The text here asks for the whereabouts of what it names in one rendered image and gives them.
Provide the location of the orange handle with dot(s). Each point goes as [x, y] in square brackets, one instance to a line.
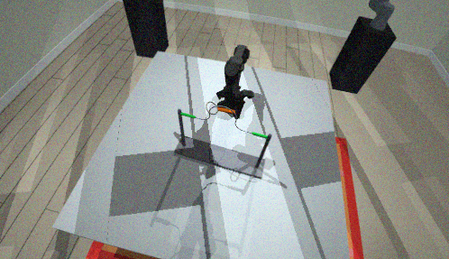
[218, 109]

